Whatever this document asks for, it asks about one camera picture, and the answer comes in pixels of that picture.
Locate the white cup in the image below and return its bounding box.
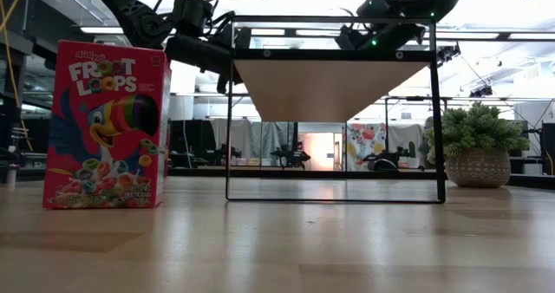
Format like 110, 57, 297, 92
4, 163, 18, 187

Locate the floral patterned cloth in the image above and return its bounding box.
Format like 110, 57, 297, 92
346, 122, 388, 172

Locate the green potted plant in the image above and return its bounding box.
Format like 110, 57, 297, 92
422, 101, 531, 189

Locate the red Froot Loops cereal box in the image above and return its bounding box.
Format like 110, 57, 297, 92
42, 40, 173, 211

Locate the yellow cable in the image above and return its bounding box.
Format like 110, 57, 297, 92
0, 0, 34, 152

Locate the grey cloth cover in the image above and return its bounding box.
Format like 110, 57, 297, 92
210, 118, 297, 160

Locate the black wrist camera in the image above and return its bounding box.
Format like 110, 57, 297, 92
172, 0, 217, 37

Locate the wooden shelf with black frame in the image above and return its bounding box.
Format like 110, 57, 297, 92
225, 15, 447, 205

